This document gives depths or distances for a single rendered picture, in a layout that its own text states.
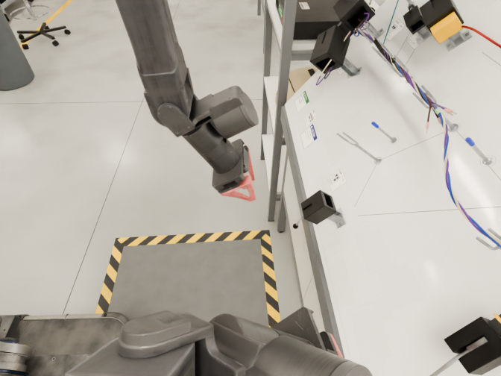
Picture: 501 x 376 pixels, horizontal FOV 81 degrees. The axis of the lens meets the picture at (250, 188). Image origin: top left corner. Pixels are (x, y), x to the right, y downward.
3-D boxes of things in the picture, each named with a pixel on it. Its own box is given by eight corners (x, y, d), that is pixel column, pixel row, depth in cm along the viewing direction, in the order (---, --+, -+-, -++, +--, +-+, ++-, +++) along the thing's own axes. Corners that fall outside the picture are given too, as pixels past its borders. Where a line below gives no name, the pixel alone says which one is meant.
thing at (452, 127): (451, 134, 57) (414, 95, 50) (446, 128, 58) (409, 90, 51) (461, 127, 56) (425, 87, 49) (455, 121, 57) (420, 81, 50)
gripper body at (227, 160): (246, 143, 60) (226, 117, 55) (247, 180, 53) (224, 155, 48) (219, 155, 62) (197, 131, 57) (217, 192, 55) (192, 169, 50)
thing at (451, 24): (461, 22, 57) (453, 10, 55) (464, 28, 56) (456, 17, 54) (437, 37, 60) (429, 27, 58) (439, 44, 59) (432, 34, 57)
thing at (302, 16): (285, 42, 106) (287, 22, 101) (273, 7, 129) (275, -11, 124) (374, 39, 107) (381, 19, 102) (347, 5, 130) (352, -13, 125)
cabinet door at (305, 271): (302, 300, 111) (321, 249, 81) (282, 189, 146) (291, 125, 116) (307, 300, 111) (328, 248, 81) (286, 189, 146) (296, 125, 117)
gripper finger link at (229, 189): (265, 177, 63) (243, 148, 57) (268, 203, 59) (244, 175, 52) (238, 187, 66) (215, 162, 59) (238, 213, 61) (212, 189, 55)
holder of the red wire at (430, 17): (458, 6, 67) (437, -29, 61) (476, 42, 60) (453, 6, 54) (435, 23, 70) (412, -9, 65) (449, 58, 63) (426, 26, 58)
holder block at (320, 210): (309, 227, 78) (282, 215, 73) (347, 204, 71) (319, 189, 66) (313, 242, 75) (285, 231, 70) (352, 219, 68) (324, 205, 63)
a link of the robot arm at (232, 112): (162, 81, 49) (151, 113, 43) (220, 45, 44) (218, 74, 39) (205, 130, 57) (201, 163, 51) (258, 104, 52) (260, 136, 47)
